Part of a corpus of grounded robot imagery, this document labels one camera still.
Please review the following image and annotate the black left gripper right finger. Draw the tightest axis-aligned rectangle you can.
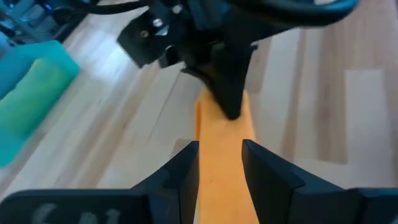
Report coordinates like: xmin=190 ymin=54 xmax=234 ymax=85
xmin=241 ymin=139 xmax=398 ymax=224

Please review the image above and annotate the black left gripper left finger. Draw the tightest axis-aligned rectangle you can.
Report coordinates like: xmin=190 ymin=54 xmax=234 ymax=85
xmin=0 ymin=140 xmax=200 ymax=224

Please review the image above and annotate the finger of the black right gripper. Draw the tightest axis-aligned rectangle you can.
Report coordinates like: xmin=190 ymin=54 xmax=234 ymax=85
xmin=182 ymin=55 xmax=234 ymax=121
xmin=217 ymin=45 xmax=258 ymax=121

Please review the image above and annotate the orange microfiber towel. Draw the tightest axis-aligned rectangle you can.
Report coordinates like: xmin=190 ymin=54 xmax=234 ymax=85
xmin=194 ymin=88 xmax=261 ymax=224

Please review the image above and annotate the green microfiber towel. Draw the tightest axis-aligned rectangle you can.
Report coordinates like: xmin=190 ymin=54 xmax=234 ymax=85
xmin=0 ymin=58 xmax=68 ymax=141

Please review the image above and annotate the teal translucent plastic basket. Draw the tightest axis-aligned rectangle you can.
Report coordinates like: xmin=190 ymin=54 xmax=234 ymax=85
xmin=0 ymin=40 xmax=81 ymax=168

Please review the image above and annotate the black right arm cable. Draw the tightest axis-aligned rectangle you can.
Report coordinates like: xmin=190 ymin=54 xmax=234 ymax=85
xmin=223 ymin=0 xmax=360 ymax=28

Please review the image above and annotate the black aluminium table frame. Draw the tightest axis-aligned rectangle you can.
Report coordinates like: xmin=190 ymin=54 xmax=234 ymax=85
xmin=46 ymin=6 xmax=94 ymax=44

